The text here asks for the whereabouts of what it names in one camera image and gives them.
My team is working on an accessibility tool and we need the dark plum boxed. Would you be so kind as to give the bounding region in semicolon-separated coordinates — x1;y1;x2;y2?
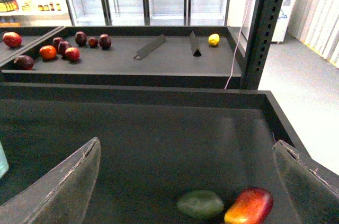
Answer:
52;37;64;51
58;41;71;57

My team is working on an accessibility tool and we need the flat black divider bar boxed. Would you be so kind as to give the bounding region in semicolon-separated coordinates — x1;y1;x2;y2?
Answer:
134;34;166;60

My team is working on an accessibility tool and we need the black upper display tray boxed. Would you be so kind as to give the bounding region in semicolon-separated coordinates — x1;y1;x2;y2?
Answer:
1;26;244;89

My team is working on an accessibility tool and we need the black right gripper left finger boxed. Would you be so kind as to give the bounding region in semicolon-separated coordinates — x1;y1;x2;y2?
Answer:
1;138;101;223

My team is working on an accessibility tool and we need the red apple far left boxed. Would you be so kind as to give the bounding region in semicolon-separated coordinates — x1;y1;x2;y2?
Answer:
3;32;22;48

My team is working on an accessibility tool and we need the black perforated shelf post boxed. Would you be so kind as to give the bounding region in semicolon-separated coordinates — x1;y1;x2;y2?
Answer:
240;0;283;90

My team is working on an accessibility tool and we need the red apple in group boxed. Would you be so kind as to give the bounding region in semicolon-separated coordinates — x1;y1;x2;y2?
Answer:
65;47;80;61

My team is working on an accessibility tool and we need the small red fruit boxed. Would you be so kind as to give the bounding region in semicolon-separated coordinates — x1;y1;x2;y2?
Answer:
88;37;99;48

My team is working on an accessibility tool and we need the black display tray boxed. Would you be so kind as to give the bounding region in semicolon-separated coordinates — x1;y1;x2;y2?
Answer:
1;83;310;223
1;26;61;66
1;26;244;89

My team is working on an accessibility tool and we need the black triangular divider bar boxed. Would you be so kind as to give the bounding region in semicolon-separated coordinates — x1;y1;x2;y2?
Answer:
190;31;202;57

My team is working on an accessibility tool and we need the dark plum middle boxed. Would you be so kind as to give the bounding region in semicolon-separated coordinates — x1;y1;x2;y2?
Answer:
58;41;71;57

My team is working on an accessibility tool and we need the dark red fruit right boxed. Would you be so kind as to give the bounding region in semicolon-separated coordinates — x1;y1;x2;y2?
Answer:
99;34;112;50

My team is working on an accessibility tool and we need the green avocado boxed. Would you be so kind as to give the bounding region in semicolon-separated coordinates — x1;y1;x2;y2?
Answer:
176;190;224;220

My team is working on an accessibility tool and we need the dark red fruit front left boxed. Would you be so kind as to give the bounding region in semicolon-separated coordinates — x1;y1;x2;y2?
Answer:
13;55;35;70

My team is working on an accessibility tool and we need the pink thin cable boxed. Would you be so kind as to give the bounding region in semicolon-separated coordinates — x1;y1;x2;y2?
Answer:
224;0;263;90

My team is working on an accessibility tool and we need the light blue plastic basket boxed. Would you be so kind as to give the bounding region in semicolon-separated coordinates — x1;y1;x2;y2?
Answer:
0;144;9;178

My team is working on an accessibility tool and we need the black left display tray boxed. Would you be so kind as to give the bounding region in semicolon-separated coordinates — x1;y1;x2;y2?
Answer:
1;26;61;66

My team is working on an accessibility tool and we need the white chest freezer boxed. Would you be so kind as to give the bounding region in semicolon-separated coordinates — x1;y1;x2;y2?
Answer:
242;0;296;43

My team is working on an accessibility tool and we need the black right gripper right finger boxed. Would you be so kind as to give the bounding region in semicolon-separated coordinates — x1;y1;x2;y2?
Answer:
272;140;338;223

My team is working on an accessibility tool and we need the dark red fruit upright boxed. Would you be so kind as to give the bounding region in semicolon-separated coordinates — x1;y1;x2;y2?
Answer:
75;31;87;47

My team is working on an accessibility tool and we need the red yellow mango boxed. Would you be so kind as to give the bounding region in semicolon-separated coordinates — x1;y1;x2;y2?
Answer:
224;187;274;224

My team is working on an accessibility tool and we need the yellow lemon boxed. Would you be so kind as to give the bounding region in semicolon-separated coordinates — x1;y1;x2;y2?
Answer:
208;33;220;47

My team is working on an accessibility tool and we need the dark plum behind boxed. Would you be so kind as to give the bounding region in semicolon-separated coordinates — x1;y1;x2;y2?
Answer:
52;37;64;51

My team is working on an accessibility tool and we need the orange red fruit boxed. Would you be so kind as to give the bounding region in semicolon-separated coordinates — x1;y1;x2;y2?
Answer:
39;45;57;61

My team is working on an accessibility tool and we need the white curtain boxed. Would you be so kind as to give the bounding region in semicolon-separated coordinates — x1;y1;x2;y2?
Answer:
288;0;338;68

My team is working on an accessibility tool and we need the black near display tray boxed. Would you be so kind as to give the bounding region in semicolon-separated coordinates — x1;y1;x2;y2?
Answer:
1;83;310;223

